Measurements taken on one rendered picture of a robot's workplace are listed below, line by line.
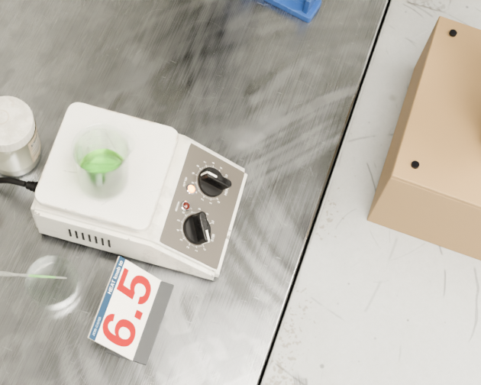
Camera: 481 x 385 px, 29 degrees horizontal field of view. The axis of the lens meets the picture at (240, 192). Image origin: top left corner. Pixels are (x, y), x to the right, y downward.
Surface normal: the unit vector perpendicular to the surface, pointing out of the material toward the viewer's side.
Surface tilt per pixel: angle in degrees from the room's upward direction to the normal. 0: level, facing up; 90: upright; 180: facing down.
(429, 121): 4
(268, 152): 0
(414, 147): 4
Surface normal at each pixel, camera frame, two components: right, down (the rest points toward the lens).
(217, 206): 0.55, -0.22
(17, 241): 0.08, -0.40
